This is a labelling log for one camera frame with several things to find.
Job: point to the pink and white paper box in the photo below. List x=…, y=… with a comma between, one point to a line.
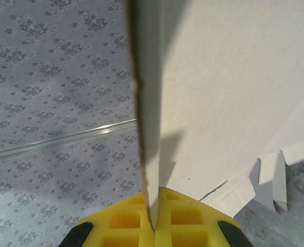
x=219, y=103

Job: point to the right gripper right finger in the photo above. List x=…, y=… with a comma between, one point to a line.
x=188, y=223

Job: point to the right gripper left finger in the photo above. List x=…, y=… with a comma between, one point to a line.
x=116, y=226

